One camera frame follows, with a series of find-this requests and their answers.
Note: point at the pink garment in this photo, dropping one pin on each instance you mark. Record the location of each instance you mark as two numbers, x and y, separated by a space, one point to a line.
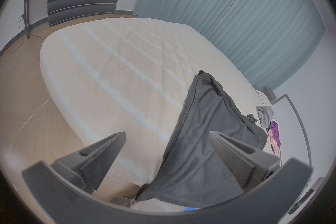
273 145

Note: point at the black chest of drawers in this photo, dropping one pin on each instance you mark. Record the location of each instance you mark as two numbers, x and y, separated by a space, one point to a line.
81 5

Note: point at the grey bedside table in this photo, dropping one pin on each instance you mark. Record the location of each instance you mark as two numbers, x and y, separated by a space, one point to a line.
269 91

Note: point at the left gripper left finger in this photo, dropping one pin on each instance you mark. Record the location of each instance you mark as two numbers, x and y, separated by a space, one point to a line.
102 157

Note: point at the purple garment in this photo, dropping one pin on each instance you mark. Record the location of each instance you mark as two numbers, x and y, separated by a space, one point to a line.
274 131

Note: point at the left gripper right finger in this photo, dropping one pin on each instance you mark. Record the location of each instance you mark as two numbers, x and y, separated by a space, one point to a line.
233 160

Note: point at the grey garment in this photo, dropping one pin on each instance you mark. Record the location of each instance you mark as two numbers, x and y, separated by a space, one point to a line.
266 114

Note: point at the white printed pillow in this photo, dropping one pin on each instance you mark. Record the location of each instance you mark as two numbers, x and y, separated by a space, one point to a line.
261 98

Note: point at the black T-shirt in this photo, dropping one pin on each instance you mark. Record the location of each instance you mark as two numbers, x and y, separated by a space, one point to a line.
199 125

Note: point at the bed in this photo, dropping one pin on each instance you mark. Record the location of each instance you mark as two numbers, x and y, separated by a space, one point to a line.
118 73

